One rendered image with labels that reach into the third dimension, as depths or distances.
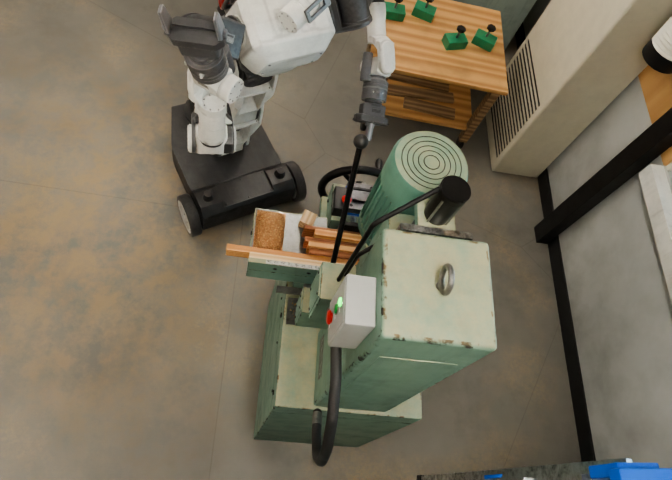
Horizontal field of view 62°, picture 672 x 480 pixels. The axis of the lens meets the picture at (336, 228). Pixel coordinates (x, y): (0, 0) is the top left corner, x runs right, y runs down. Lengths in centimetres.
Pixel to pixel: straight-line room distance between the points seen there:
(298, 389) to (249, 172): 130
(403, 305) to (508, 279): 201
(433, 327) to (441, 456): 164
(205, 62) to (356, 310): 62
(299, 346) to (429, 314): 74
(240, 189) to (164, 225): 40
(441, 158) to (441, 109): 193
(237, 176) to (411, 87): 111
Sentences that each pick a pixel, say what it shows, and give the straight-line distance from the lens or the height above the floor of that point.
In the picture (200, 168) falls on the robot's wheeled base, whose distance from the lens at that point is 269.
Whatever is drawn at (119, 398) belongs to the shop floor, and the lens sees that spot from 250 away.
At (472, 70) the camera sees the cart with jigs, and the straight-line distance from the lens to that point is 293.
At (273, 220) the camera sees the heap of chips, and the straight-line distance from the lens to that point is 170.
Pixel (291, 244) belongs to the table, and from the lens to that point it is 172.
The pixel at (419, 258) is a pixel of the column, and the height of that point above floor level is 152.
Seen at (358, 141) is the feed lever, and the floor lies 144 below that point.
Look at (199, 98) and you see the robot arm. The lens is 145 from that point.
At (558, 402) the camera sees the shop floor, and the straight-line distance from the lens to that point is 294.
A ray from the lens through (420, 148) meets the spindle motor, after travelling 123.
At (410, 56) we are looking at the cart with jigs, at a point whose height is 53.
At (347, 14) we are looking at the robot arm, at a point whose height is 131.
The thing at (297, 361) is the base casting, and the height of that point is 80.
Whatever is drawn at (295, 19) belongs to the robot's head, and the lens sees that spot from 151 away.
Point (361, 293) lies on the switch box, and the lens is 106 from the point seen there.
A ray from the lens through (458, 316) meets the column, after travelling 106.
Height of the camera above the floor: 244
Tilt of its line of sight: 61 degrees down
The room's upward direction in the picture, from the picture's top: 25 degrees clockwise
